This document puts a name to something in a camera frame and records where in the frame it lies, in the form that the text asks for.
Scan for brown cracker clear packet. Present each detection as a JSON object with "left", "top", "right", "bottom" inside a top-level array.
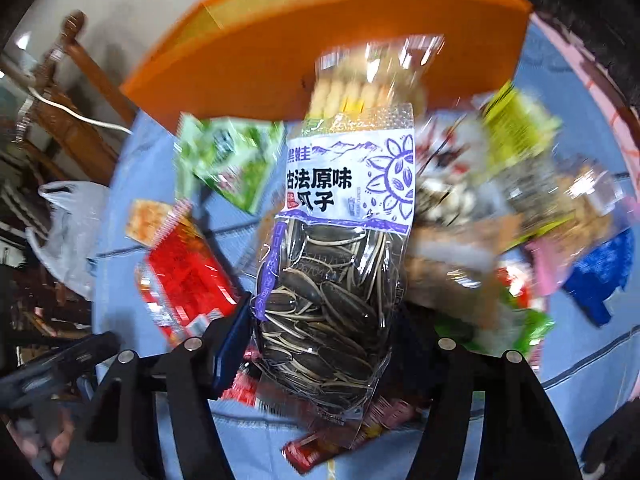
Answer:
[{"left": 405, "top": 215, "right": 526, "bottom": 306}]

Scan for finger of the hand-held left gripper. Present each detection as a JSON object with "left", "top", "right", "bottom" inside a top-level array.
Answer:
[{"left": 0, "top": 332, "right": 121, "bottom": 411}]

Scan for yellow-green candy packet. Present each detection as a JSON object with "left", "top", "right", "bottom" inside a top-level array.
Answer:
[{"left": 480, "top": 82, "right": 563, "bottom": 161}]

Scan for orange speckled snack packet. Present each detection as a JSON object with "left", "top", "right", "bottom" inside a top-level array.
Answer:
[{"left": 125, "top": 199, "right": 176, "bottom": 246}]

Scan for blue foil packet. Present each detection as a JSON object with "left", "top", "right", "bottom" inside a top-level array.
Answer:
[{"left": 560, "top": 230, "right": 636, "bottom": 328}]

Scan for red foil wrapper packet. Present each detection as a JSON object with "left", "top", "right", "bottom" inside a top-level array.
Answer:
[{"left": 282, "top": 395, "right": 431, "bottom": 476}]

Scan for white plastic bag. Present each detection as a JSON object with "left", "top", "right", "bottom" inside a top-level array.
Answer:
[{"left": 25, "top": 180, "right": 111, "bottom": 301}]

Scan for yellow cracker clear packet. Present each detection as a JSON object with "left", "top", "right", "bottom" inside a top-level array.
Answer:
[{"left": 545, "top": 160, "right": 626, "bottom": 241}]

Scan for orange cardboard box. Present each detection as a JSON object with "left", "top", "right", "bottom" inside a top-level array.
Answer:
[{"left": 120, "top": 0, "right": 533, "bottom": 133}]

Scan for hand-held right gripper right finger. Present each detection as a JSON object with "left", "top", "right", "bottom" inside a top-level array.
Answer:
[{"left": 385, "top": 305, "right": 586, "bottom": 480}]

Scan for white power cable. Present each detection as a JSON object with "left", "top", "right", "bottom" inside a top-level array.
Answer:
[{"left": 27, "top": 87, "right": 133, "bottom": 136}]

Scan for pink pastry packet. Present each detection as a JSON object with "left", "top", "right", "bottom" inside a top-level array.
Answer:
[{"left": 525, "top": 237, "right": 571, "bottom": 296}]

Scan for white blossom print packet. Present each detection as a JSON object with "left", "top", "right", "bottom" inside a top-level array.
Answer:
[{"left": 415, "top": 115, "right": 491, "bottom": 226}]

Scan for sunflower seed packet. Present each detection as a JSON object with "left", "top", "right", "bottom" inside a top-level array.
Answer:
[{"left": 250, "top": 105, "right": 418, "bottom": 416}]

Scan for green pea snack packet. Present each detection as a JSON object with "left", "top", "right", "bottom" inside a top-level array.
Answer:
[{"left": 175, "top": 115, "right": 286, "bottom": 213}]

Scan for carved wooden chair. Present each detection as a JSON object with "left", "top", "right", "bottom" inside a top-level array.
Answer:
[{"left": 0, "top": 10, "right": 138, "bottom": 186}]

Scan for person's left hand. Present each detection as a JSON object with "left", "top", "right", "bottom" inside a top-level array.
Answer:
[{"left": 10, "top": 410, "right": 78, "bottom": 480}]

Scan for cracker stick clear packet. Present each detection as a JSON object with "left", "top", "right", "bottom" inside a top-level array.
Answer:
[{"left": 307, "top": 35, "right": 446, "bottom": 121}]

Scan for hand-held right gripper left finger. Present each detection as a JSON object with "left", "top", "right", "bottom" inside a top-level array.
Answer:
[{"left": 60, "top": 295, "right": 256, "bottom": 480}]

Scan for small green packet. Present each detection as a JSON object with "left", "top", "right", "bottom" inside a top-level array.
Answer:
[{"left": 435, "top": 305, "right": 556, "bottom": 356}]

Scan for blue checked tablecloth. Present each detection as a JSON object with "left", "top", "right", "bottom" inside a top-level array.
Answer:
[{"left": 90, "top": 25, "right": 640, "bottom": 480}]

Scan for dark cloth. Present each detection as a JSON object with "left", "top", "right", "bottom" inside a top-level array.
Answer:
[{"left": 582, "top": 402, "right": 640, "bottom": 480}]

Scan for red sausage packet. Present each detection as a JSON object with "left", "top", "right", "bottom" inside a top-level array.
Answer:
[{"left": 135, "top": 200, "right": 241, "bottom": 348}]

